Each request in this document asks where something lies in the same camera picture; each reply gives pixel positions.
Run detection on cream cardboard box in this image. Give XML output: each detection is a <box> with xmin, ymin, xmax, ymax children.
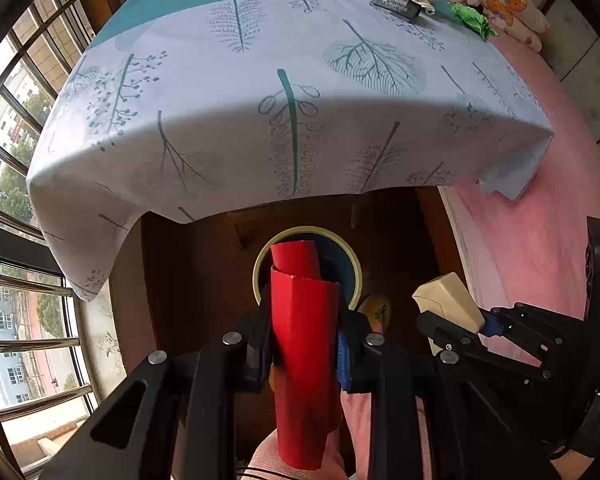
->
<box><xmin>412</xmin><ymin>272</ymin><xmax>486</xmax><ymax>357</ymax></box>

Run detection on yellow embroidered slipper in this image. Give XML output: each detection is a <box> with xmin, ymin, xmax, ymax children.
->
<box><xmin>357</xmin><ymin>294</ymin><xmax>393</xmax><ymax>333</ymax></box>

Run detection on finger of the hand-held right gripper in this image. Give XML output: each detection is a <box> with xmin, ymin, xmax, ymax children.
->
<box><xmin>480</xmin><ymin>302</ymin><xmax>581</xmax><ymax>366</ymax></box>
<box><xmin>416</xmin><ymin>312</ymin><xmax>548</xmax><ymax>411</ymax></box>

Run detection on bear-print pillow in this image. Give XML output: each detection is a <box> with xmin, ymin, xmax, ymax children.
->
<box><xmin>462</xmin><ymin>0</ymin><xmax>551</xmax><ymax>52</ymax></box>

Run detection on pink bedsheet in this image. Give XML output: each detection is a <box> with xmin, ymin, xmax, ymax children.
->
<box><xmin>437</xmin><ymin>30</ymin><xmax>600</xmax><ymax>376</ymax></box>

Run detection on black box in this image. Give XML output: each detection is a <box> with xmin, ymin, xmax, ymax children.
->
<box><xmin>370</xmin><ymin>0</ymin><xmax>423</xmax><ymax>23</ymax></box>

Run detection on green paper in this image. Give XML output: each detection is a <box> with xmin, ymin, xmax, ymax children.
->
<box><xmin>450</xmin><ymin>2</ymin><xmax>498</xmax><ymax>41</ymax></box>

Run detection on blue bin with cream rim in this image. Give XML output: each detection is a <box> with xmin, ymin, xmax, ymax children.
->
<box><xmin>252</xmin><ymin>226</ymin><xmax>365</xmax><ymax>312</ymax></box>

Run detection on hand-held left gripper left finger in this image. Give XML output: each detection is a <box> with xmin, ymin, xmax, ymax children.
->
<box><xmin>40</xmin><ymin>285</ymin><xmax>276</xmax><ymax>480</ymax></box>

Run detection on metal window railing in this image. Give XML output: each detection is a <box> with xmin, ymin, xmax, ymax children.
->
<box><xmin>0</xmin><ymin>260</ymin><xmax>93</xmax><ymax>418</ymax></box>

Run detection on pink fleece pants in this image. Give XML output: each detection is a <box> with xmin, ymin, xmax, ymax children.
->
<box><xmin>250</xmin><ymin>390</ymin><xmax>381</xmax><ymax>480</ymax></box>

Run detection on dark framed window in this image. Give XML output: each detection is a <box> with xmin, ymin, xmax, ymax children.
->
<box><xmin>0</xmin><ymin>0</ymin><xmax>111</xmax><ymax>480</ymax></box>

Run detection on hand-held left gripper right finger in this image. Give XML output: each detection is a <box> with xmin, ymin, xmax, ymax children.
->
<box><xmin>336</xmin><ymin>309</ymin><xmax>551</xmax><ymax>480</ymax></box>

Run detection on white leaf-print tablecloth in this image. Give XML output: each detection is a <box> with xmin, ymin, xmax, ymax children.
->
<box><xmin>26</xmin><ymin>0</ymin><xmax>553</xmax><ymax>302</ymax></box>

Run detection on red cardboard tube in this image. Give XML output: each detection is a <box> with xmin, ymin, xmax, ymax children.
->
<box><xmin>270</xmin><ymin>241</ymin><xmax>342</xmax><ymax>471</ymax></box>

